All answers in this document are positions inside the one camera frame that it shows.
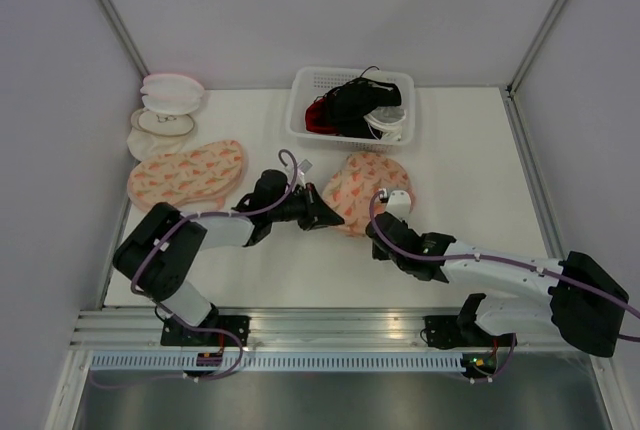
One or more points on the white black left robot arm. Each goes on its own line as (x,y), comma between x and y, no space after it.
(158,254)

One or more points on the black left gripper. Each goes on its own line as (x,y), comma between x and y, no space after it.
(317,212)

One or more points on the white plastic basket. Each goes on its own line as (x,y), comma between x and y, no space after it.
(312,83)

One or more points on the floral pink mesh laundry bag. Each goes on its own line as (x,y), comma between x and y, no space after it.
(350,190)

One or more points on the red bra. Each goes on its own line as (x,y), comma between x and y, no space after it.
(316,119)

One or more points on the white pink bra wash bag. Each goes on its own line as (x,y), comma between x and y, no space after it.
(171,94)

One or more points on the white bra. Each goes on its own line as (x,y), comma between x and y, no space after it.
(386,123)

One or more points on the aluminium rail frame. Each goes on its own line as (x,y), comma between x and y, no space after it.
(276,329)

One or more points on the black bra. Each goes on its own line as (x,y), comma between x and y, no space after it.
(351,101)

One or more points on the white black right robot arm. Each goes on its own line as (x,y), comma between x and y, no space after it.
(573,297)

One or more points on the slotted white cable duct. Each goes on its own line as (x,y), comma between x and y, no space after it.
(447,362)

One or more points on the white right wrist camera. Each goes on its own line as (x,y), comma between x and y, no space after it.
(398,203)

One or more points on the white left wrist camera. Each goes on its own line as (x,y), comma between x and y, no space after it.
(303,168)

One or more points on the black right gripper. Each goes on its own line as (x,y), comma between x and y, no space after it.
(378,253)

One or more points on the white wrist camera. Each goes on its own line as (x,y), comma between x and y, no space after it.
(303,168)
(398,203)

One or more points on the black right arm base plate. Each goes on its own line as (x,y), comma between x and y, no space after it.
(444,332)

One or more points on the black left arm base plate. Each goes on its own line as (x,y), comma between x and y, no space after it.
(231,331)

